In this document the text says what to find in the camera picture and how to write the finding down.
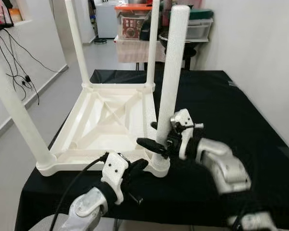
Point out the clear tape patch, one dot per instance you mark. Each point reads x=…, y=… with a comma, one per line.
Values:
x=286, y=153
x=232, y=83

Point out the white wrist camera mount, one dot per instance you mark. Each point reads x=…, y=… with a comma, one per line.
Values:
x=183, y=118
x=113, y=171

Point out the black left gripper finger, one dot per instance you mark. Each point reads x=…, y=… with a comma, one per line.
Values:
x=138, y=165

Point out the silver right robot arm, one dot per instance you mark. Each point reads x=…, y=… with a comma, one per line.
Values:
x=226, y=168

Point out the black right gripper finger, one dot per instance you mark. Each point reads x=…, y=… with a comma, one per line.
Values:
x=151, y=144
x=154, y=125

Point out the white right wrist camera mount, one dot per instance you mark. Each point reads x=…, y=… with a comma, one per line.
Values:
x=183, y=118

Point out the beige cloth covered side table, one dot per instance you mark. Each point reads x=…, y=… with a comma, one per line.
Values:
x=135, y=50

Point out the orange lid storage box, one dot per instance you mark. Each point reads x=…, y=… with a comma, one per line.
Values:
x=132, y=26

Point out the white plastic children table top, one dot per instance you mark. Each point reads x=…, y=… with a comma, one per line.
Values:
x=101, y=120

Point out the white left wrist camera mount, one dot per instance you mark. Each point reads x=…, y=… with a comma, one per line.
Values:
x=113, y=171

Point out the black tablecloth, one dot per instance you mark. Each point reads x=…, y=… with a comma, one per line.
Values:
x=241, y=115

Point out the white fridge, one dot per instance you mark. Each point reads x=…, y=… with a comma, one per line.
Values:
x=106, y=19

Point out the clear container green lid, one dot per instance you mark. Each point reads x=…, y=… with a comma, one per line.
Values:
x=201, y=26

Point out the black bag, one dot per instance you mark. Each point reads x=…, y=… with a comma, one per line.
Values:
x=147, y=29

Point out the black electronic device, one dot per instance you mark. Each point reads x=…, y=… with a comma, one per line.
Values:
x=0, y=21

